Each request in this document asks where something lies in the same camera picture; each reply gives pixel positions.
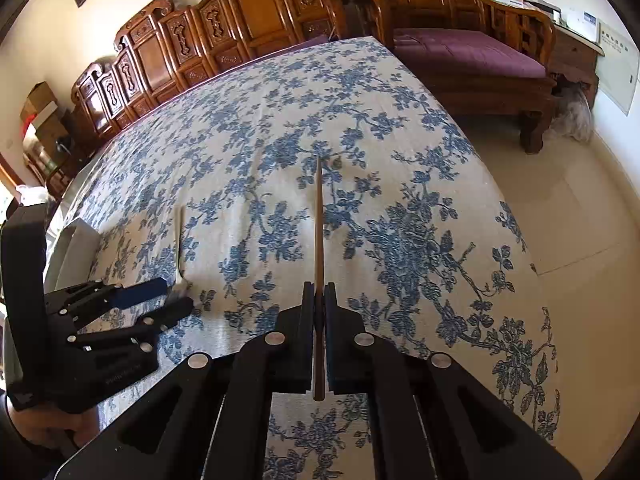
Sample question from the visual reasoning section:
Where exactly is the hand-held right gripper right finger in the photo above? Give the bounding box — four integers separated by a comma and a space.
325, 284, 581, 480

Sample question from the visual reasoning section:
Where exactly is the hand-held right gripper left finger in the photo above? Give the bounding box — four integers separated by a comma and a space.
55, 282, 315, 480

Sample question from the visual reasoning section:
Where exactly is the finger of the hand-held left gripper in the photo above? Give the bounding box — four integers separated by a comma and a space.
67, 297, 195, 352
45, 277, 168, 332

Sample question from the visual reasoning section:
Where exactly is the brown wooden chopstick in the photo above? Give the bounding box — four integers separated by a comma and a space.
312, 155, 327, 402

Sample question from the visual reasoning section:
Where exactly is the white plastic bag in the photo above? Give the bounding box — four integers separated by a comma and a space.
14, 184, 52, 207

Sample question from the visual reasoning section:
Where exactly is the wooden chair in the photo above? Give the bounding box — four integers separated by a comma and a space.
22, 142, 77, 202

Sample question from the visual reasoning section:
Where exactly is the brown cardboard box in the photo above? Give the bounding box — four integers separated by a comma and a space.
20, 81, 59, 136

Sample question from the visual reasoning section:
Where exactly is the blue floral tablecloth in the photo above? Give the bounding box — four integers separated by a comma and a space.
42, 35, 561, 480

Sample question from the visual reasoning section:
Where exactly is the carved wooden armchair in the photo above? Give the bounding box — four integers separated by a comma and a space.
341, 0, 558, 155

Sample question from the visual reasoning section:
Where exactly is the carved wooden sofa bench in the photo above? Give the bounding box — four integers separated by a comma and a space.
70, 0, 348, 148

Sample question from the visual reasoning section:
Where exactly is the purple armchair cushion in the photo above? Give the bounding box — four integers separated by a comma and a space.
392, 27, 548, 81

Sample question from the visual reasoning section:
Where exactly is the clear plastic bag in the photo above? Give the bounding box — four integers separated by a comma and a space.
554, 79, 597, 142

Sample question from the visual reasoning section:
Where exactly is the wooden side table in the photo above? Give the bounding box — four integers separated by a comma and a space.
550, 24, 601, 111

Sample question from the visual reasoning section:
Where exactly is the white electrical panel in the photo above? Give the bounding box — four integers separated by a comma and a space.
596, 20, 640, 117

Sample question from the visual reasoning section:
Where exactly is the white desk device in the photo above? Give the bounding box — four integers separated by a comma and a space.
565, 7, 601, 44

